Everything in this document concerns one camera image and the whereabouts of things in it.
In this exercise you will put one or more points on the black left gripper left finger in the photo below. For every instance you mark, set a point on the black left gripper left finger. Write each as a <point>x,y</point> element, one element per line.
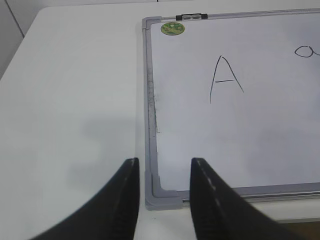
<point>111,214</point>

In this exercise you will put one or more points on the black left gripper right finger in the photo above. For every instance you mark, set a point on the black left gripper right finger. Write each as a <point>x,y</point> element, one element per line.
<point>219,213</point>

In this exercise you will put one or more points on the round green sticker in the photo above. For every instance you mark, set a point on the round green sticker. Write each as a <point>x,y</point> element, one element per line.
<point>172,28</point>

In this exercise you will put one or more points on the white whiteboard grey frame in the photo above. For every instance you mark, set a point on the white whiteboard grey frame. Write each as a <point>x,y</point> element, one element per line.
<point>240,90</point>

